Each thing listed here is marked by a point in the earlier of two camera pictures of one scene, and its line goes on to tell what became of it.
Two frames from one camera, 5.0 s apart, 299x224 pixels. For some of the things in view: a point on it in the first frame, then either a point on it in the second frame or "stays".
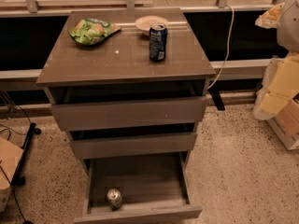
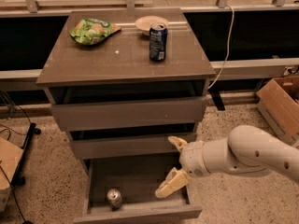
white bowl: [144, 22] stays
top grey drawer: [127, 114] stays
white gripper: [289, 28] to [192, 158]
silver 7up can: [115, 199] stays
